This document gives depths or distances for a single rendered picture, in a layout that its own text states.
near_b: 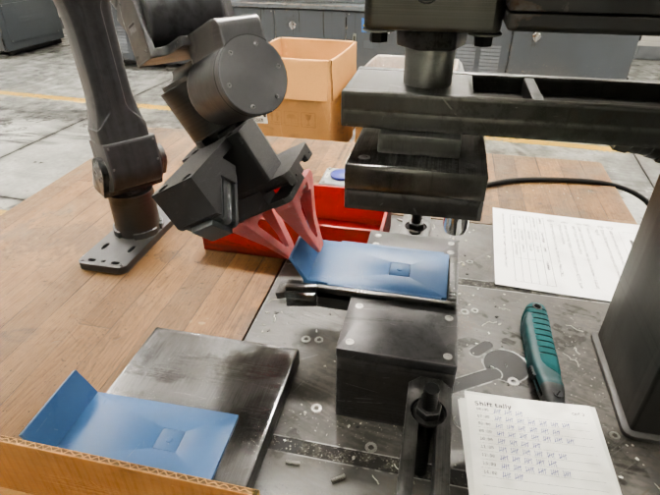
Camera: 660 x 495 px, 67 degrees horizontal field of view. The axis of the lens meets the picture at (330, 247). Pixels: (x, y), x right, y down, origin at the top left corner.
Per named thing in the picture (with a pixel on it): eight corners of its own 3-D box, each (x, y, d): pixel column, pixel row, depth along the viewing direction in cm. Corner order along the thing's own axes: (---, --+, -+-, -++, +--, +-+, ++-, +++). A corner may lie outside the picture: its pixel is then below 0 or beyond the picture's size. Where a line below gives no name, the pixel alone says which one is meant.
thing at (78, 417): (82, 391, 47) (73, 368, 45) (239, 417, 44) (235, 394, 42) (29, 458, 41) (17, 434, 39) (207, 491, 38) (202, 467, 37)
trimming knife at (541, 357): (539, 316, 59) (513, 311, 59) (546, 301, 57) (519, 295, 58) (570, 447, 44) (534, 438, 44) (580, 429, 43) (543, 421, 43)
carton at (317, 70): (279, 126, 342) (274, 35, 311) (357, 134, 329) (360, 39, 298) (243, 158, 294) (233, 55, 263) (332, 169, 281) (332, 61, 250)
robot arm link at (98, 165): (165, 145, 67) (147, 135, 71) (98, 162, 63) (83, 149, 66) (173, 189, 71) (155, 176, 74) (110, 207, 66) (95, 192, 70)
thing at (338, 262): (307, 241, 56) (306, 218, 54) (448, 257, 53) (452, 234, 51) (290, 280, 50) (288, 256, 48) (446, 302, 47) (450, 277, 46)
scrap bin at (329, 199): (235, 210, 81) (231, 176, 78) (390, 227, 76) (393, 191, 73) (203, 249, 71) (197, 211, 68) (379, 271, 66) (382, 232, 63)
